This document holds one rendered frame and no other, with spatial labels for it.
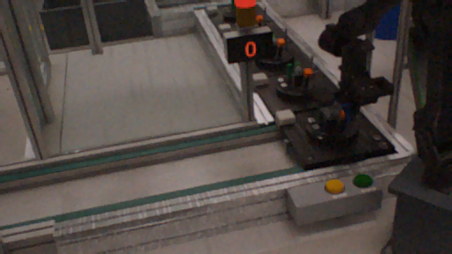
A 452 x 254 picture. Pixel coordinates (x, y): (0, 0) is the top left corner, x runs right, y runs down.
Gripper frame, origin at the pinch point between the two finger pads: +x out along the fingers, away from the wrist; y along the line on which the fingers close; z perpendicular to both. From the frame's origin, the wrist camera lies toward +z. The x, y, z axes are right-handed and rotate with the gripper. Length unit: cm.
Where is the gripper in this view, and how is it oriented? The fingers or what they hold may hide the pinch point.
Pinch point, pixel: (350, 110)
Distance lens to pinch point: 125.7
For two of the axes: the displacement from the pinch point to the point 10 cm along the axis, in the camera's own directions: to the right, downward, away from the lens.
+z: 2.2, 5.0, -8.4
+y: 9.7, -1.8, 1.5
